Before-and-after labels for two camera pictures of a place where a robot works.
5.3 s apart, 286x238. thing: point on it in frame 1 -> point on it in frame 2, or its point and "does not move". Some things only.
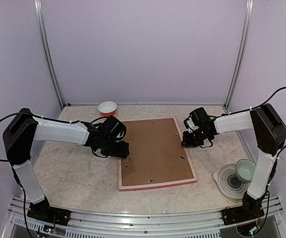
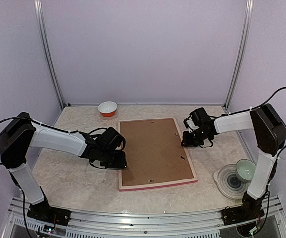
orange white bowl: [107, 108] does not move
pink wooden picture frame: [157, 156] does not move
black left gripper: [122, 151] -> [120, 163]
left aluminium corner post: [42, 27] does not move
